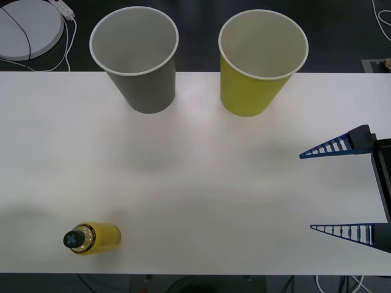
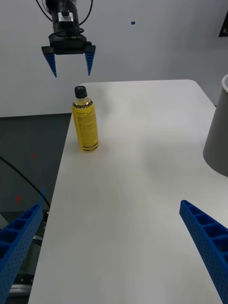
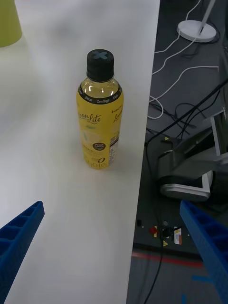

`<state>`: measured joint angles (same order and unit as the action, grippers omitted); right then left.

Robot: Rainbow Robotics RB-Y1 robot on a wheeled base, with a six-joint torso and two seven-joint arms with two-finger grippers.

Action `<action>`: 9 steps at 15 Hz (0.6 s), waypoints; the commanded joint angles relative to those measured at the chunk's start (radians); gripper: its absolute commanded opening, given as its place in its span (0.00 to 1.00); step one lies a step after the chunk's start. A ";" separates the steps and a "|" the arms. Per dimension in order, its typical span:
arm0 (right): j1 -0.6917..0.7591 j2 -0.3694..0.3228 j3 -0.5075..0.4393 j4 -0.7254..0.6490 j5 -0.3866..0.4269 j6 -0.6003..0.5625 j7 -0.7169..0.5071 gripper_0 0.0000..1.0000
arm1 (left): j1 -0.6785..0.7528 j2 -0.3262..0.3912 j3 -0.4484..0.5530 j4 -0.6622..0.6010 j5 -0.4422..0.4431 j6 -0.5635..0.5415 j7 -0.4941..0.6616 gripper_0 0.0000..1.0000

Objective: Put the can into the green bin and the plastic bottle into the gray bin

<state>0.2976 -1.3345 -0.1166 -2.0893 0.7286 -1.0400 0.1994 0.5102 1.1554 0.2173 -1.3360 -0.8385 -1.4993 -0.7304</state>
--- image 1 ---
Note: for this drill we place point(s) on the white power strip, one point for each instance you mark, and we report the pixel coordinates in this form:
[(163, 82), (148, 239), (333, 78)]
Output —
[(64, 7)]

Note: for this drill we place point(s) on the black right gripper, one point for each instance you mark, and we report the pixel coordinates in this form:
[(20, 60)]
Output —
[(384, 177)]

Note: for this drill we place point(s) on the grey plastic waste bin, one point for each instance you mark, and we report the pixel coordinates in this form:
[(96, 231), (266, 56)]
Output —
[(143, 91)]

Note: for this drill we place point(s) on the yellow bottle with black cap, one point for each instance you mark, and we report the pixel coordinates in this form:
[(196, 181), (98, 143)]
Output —
[(104, 236)]

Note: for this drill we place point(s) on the grey floor socket box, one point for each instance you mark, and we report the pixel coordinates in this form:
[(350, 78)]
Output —
[(374, 65)]

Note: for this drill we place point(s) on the yellow-green plastic waste bin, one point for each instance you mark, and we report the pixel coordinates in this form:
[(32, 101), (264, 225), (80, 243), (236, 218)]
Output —
[(244, 97)]

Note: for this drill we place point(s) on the round grey floor disc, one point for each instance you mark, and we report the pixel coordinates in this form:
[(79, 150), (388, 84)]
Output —
[(39, 30)]

